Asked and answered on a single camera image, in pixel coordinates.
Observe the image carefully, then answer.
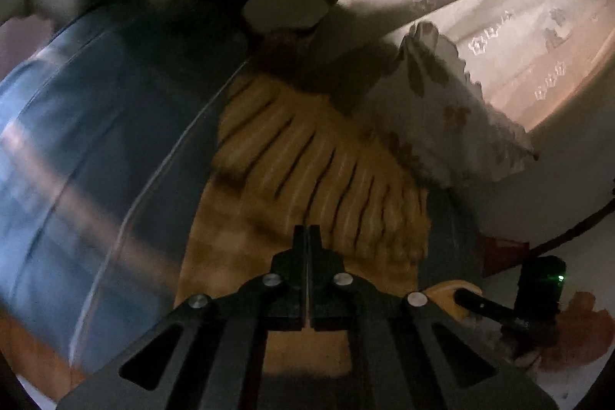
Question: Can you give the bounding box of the blue cloth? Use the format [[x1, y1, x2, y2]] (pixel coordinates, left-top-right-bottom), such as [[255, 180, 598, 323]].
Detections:
[[0, 2, 484, 375]]

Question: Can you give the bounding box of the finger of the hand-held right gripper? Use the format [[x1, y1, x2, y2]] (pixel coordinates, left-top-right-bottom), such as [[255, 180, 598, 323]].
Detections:
[[454, 289, 522, 330]]

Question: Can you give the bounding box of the white floral scalloped cloth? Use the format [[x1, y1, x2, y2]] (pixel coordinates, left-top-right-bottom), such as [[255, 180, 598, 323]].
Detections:
[[336, 21, 540, 191]]

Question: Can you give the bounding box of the white bed cover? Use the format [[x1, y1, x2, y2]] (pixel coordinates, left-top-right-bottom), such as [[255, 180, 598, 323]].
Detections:
[[473, 100, 615, 290]]

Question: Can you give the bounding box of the reddish brown patterned cloth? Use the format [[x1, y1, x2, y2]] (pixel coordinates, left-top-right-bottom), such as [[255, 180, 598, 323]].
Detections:
[[538, 290, 612, 373]]

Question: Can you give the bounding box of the pink star-printed bed sheet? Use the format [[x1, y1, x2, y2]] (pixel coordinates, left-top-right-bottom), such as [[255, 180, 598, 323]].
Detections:
[[336, 0, 615, 133]]

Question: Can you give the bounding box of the black cable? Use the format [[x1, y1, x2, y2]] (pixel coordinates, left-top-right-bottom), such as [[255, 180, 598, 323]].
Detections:
[[523, 194, 615, 258]]

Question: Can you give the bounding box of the yellow ribbed knit garment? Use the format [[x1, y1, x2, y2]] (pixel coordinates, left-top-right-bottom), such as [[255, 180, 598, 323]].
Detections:
[[174, 73, 482, 378]]

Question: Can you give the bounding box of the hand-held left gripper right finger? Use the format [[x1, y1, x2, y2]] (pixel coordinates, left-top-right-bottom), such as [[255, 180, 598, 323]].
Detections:
[[307, 224, 559, 410]]

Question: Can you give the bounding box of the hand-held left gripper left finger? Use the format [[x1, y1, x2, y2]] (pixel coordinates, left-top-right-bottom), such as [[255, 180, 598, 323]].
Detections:
[[57, 224, 307, 410]]

